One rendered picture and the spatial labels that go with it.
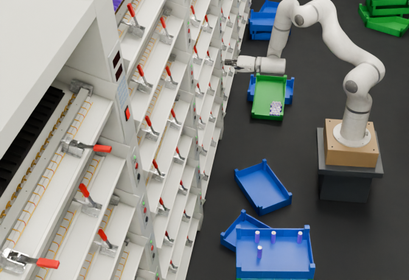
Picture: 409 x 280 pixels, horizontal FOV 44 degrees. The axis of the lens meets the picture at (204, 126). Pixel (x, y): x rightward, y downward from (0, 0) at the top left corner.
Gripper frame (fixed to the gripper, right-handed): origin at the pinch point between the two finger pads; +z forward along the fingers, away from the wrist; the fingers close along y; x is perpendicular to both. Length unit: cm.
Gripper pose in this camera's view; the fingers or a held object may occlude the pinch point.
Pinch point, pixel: (227, 62)
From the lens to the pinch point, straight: 282.4
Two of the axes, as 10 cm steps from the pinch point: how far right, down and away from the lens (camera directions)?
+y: 1.8, -6.6, 7.2
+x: -0.4, -7.4, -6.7
